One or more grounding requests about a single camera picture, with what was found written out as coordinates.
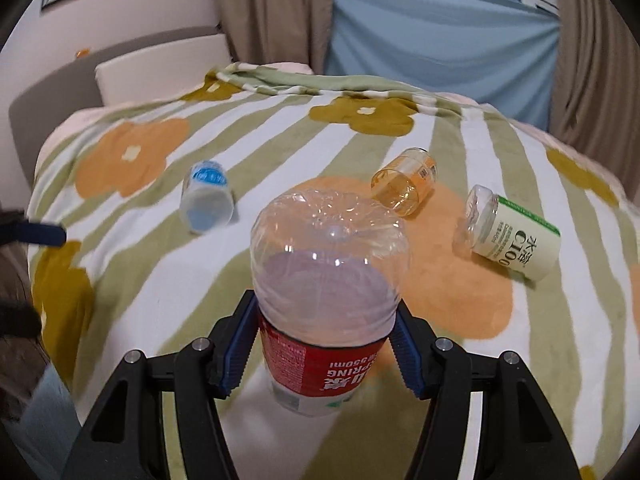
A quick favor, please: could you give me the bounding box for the white chair backrest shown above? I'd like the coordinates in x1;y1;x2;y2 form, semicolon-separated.
94;34;231;106

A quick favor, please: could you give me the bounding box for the red label plastic cup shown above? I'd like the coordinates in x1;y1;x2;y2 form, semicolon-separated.
250;188;410;417

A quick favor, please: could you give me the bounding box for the green white label cup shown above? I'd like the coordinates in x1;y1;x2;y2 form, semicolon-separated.
454;184;561;282

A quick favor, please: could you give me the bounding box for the striped floral blanket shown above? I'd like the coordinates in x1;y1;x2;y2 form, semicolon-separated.
27;64;639;479

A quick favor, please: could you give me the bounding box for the beige right curtain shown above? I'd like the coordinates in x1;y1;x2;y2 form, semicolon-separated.
549;0;639;196

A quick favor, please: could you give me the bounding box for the light blue curtain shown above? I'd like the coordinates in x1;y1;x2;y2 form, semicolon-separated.
324;0;560;130

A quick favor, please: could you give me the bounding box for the amber clear plastic cup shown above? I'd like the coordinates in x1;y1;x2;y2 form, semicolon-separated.
370;148;437;217

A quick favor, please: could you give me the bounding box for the beige curtain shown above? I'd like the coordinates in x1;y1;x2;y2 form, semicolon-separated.
549;0;639;196
216;0;333;74

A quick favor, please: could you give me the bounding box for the blue label plastic cup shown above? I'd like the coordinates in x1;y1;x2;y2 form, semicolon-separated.
179;160;234;234

